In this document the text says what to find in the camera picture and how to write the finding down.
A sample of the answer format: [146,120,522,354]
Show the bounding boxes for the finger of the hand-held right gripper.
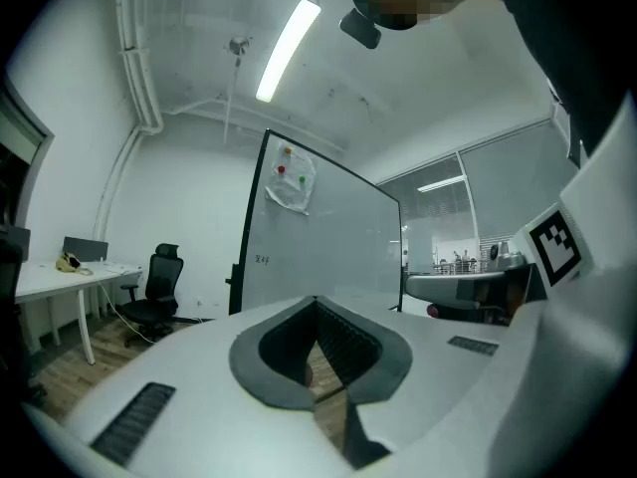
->
[404,270,508,311]

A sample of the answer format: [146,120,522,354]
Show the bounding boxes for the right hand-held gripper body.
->
[489,200,597,327]

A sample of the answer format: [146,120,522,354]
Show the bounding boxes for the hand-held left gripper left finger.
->
[22,294,357,478]

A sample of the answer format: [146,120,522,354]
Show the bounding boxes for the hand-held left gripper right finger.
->
[315,294,519,478]

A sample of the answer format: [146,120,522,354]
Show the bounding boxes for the black framed glass whiteboard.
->
[227,127,403,317]

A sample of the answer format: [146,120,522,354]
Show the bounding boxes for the black office chair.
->
[0,239,49,407]
[116,242,185,348]

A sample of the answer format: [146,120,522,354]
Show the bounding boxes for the crumpled white paper sheet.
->
[264,139,319,217]

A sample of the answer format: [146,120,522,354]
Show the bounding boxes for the long white desk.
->
[14,259,144,366]

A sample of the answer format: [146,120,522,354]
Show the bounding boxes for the yellow fabric bag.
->
[54,251,95,277]

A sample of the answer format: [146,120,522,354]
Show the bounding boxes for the person's dark shirt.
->
[492,0,637,168]

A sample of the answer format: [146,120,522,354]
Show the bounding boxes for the long ceiling light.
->
[256,0,322,104]

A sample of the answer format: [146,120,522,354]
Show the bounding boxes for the grey framed window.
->
[0,87,54,228]

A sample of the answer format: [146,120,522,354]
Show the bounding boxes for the round ceiling sensor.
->
[227,35,250,69]

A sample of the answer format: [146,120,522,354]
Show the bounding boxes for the white ceiling pipes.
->
[93,0,166,241]

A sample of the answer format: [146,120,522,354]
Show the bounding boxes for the white floor cable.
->
[97,279,215,346]

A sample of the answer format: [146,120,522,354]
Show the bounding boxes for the black head-worn camera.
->
[338,7,383,50]

